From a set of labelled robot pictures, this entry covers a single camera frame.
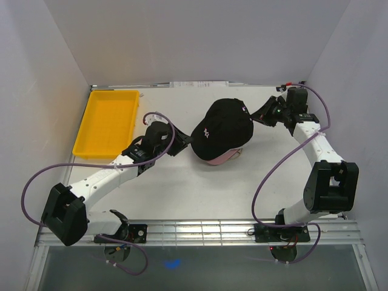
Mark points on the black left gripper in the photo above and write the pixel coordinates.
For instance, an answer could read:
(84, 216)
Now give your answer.
(180, 140)

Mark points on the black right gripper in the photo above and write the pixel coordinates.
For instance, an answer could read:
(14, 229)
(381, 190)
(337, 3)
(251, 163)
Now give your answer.
(263, 114)

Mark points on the black cap white logo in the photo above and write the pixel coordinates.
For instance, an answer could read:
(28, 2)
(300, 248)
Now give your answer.
(227, 125)

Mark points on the pink cap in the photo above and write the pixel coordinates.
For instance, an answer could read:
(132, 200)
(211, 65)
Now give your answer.
(222, 158)

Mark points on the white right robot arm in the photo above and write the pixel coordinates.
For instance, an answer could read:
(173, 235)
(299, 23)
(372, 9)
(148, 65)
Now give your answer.
(331, 185)

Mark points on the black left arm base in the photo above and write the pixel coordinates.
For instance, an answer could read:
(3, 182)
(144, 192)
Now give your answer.
(133, 233)

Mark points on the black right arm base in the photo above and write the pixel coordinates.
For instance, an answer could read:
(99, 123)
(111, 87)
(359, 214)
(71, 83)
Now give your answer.
(283, 242)

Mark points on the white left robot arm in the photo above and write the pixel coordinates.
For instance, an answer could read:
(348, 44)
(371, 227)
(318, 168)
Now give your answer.
(68, 210)

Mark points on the white paper label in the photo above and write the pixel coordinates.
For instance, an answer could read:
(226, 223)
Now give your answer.
(198, 84)

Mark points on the yellow plastic tray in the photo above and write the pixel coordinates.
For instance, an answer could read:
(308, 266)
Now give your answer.
(107, 124)

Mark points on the gold wire hat stand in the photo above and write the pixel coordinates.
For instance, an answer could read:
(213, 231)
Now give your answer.
(237, 154)

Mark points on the aluminium rail frame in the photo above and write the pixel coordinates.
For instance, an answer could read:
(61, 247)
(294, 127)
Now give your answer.
(207, 255)

